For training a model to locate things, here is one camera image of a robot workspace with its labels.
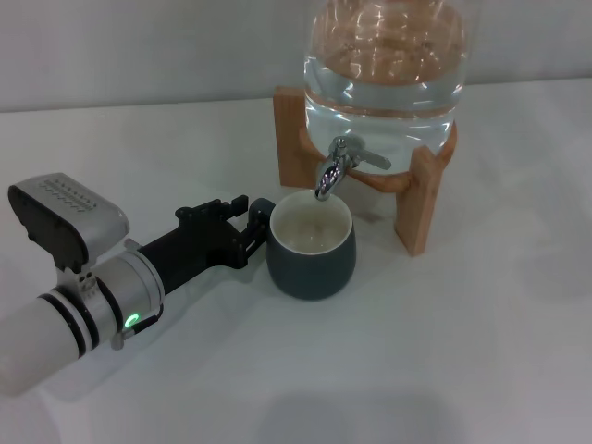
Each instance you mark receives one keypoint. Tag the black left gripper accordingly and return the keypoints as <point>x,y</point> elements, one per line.
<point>199,252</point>

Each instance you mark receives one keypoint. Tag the dark mug with white interior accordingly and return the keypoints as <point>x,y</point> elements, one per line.
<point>314,273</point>

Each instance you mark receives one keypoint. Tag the chrome faucet with lever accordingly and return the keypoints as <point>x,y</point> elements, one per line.
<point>334,171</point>

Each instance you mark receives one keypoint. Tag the clear glass water dispenser jar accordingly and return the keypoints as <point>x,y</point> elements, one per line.
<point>384,106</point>

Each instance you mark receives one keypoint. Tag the wooden dispenser stand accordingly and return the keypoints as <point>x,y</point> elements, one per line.
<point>423,203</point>

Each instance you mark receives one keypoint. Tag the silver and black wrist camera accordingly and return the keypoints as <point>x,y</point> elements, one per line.
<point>65,217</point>

